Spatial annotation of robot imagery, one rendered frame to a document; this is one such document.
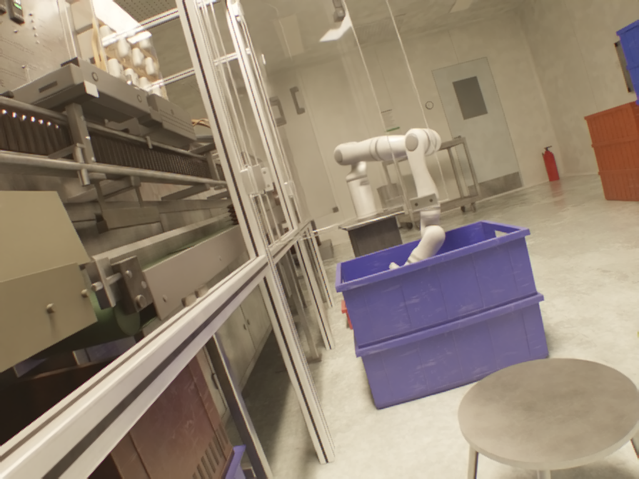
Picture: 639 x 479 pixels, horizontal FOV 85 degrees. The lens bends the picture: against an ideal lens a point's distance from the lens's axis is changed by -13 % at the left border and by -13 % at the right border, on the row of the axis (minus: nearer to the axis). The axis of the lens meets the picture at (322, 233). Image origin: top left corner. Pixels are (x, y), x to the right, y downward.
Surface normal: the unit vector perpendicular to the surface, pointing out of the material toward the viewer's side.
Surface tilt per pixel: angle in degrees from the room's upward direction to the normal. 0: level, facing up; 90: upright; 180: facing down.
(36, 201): 79
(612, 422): 0
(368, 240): 90
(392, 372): 90
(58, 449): 90
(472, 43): 90
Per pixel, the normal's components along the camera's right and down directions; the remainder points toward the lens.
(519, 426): -0.29, -0.96
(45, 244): 0.89, -0.46
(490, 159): -0.03, 0.09
